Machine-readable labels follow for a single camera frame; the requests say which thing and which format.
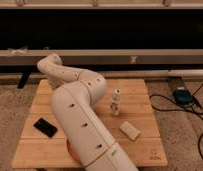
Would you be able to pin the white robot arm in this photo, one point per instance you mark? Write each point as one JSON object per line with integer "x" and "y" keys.
{"x": 76, "y": 91}

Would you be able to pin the beige rectangular sponge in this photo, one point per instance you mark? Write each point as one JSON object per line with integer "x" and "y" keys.
{"x": 129, "y": 130}

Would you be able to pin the dark blue power adapter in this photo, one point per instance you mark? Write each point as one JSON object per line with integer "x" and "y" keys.
{"x": 182, "y": 96}

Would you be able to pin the black rectangular phone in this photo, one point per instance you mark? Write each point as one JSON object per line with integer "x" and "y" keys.
{"x": 45, "y": 127}

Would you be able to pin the black bracket leg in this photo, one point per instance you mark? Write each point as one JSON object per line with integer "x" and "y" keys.
{"x": 23, "y": 80}

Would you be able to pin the wooden table board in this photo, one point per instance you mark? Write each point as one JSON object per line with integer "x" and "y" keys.
{"x": 36, "y": 150}

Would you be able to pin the orange ceramic bowl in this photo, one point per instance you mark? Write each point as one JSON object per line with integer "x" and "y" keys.
{"x": 72, "y": 152}

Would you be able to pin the grey horizontal rail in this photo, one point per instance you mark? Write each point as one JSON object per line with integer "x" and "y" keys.
{"x": 99, "y": 57}

